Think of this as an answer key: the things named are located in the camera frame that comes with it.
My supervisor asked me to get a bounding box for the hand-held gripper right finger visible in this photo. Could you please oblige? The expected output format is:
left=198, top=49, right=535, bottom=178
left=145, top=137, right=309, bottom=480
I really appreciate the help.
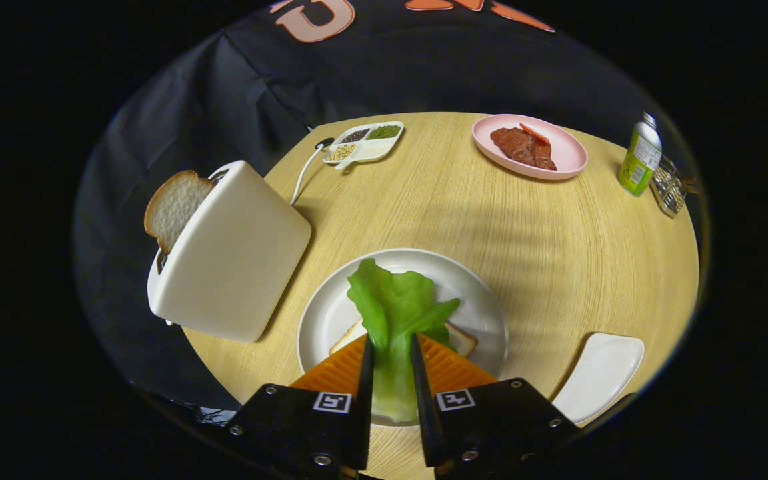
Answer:
left=409, top=332, right=583, bottom=480

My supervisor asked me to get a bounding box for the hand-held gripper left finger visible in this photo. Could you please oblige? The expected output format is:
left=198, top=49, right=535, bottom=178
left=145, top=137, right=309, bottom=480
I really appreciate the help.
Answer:
left=226, top=333, right=375, bottom=480

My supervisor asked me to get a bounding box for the green lettuce leaf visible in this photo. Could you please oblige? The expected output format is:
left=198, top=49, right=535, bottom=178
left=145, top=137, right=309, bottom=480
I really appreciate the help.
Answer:
left=347, top=258, right=461, bottom=424

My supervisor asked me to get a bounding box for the white bread slice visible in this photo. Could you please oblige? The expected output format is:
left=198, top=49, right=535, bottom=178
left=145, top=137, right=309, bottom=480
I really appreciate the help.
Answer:
left=329, top=319, right=478, bottom=361

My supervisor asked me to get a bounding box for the round white plate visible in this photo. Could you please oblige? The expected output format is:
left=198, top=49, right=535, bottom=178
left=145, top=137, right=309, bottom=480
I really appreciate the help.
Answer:
left=297, top=248, right=510, bottom=429

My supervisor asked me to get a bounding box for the white curved dish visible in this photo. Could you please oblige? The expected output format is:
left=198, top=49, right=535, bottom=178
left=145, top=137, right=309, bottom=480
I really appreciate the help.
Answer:
left=551, top=332, right=645, bottom=427

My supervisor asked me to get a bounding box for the white toaster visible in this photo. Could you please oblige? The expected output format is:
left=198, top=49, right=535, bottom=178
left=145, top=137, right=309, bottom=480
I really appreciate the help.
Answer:
left=147, top=160, right=313, bottom=344

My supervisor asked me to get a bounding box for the white divided bean dish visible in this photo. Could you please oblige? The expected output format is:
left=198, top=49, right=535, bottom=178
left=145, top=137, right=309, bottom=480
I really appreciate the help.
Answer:
left=321, top=121, right=405, bottom=171

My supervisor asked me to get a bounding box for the toasted bread slice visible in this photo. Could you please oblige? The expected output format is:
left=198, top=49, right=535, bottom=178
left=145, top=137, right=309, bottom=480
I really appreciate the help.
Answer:
left=143, top=170, right=217, bottom=254

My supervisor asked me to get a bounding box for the dark red meat slice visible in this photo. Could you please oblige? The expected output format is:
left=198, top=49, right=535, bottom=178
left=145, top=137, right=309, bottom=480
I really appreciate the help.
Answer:
left=490, top=127, right=557, bottom=171

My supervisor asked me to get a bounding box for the pink plate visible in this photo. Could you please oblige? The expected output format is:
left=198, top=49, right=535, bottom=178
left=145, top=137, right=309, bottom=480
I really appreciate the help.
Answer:
left=471, top=114, right=589, bottom=181

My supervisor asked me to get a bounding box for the green label bottle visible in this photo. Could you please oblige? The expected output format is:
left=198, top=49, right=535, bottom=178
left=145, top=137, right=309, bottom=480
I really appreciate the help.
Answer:
left=617, top=112, right=663, bottom=197

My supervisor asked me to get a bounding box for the white toaster cable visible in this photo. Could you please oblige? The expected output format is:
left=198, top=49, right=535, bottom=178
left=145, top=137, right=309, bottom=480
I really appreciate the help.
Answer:
left=289, top=138, right=335, bottom=206

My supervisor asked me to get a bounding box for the metal wire basket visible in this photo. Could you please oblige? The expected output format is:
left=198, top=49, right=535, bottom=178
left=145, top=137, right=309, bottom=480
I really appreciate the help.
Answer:
left=649, top=155, right=698, bottom=219

